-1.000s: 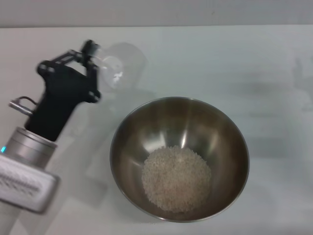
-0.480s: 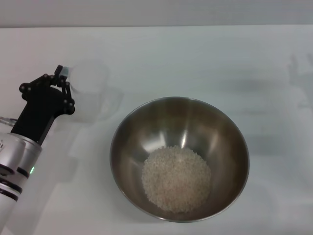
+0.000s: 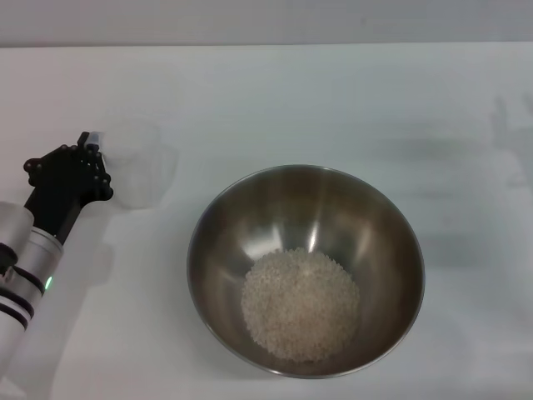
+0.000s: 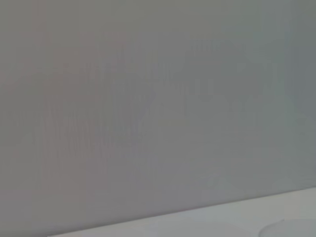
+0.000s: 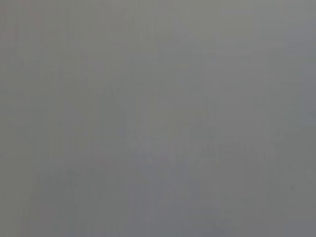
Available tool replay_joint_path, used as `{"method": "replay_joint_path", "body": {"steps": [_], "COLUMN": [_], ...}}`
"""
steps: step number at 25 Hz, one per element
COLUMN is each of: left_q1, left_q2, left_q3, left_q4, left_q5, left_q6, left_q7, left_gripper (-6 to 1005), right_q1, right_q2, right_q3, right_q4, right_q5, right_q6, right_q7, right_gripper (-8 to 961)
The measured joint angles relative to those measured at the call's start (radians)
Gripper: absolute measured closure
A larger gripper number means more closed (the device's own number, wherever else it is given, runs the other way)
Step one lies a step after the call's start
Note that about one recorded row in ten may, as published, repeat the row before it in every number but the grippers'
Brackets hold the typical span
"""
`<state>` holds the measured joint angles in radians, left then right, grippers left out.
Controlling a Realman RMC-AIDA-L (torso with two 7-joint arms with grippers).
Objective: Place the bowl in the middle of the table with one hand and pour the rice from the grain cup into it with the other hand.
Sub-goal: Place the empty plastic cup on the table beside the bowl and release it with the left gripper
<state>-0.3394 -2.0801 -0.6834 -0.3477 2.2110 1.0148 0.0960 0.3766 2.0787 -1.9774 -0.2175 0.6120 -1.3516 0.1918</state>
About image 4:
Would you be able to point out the clear plastic measuring cup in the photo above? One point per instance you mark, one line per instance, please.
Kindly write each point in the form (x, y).
(291, 228)

